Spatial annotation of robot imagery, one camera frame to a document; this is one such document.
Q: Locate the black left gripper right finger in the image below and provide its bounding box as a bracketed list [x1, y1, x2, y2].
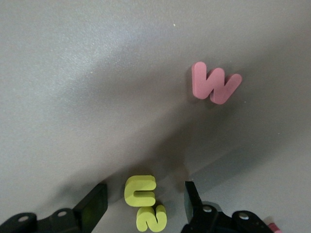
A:
[181, 181, 277, 233]

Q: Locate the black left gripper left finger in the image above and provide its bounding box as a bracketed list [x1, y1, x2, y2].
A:
[0, 183, 108, 233]

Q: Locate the yellow foam letter u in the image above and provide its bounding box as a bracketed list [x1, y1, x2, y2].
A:
[124, 175, 157, 208]

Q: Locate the yellow foam digit two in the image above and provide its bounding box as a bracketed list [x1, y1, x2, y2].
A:
[136, 204, 168, 233]

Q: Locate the dark red foam letter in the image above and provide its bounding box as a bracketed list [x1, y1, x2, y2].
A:
[266, 222, 280, 233]

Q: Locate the pink foam letter w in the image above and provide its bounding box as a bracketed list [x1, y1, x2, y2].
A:
[191, 61, 243, 105]

